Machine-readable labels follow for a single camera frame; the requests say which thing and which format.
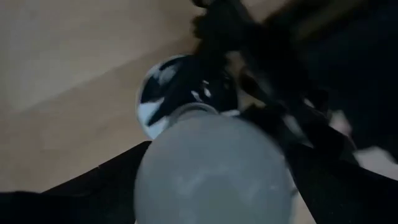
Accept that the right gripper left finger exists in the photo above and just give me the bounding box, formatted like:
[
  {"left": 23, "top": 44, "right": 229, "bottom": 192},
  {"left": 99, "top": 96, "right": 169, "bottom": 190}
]
[{"left": 0, "top": 140, "right": 152, "bottom": 224}]

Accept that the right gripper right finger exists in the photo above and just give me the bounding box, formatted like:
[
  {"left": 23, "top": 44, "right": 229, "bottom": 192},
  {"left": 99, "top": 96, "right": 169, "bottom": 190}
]
[{"left": 284, "top": 146, "right": 398, "bottom": 224}]

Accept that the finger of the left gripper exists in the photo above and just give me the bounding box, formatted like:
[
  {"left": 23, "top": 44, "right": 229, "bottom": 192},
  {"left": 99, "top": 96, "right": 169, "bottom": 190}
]
[
  {"left": 192, "top": 9, "right": 312, "bottom": 105},
  {"left": 239, "top": 104, "right": 358, "bottom": 166}
]

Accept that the white LED lightbulb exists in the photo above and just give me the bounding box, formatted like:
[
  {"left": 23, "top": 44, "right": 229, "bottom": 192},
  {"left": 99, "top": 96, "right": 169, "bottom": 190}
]
[{"left": 133, "top": 104, "right": 301, "bottom": 224}]

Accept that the chrome lamp base with socket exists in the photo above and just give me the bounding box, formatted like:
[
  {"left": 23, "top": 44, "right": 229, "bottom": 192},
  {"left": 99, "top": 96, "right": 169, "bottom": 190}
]
[{"left": 135, "top": 54, "right": 242, "bottom": 141}]

